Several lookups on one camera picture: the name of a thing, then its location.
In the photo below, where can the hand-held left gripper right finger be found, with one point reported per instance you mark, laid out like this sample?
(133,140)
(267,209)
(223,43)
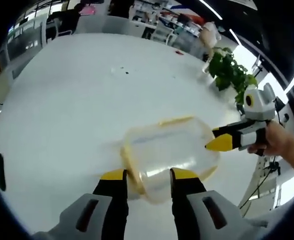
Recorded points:
(186,212)

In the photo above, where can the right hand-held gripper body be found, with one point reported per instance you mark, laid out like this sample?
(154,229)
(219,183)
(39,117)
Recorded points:
(260,105)

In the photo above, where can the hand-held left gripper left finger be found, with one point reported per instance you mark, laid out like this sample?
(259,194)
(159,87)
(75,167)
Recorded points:
(114,212)

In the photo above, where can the clear plastic container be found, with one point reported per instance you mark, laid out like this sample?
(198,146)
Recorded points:
(166,150)

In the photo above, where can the person's right hand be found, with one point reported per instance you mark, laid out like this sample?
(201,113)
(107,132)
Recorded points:
(272,140)

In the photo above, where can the black tripod stand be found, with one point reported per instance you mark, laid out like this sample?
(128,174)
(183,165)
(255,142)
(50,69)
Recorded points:
(258,66)

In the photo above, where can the green potted plant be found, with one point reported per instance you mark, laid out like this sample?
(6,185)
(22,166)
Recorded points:
(227,70)

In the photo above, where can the small red object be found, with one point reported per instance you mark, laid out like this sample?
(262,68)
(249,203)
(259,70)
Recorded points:
(179,52)

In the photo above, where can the white slatted chair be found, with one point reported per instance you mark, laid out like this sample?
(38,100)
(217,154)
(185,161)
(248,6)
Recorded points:
(164,35)

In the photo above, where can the small dark crumbs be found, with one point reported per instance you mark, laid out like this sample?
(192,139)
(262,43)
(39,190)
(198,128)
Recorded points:
(124,70)

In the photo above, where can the glass desk partition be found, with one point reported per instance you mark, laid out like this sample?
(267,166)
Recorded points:
(24,40)

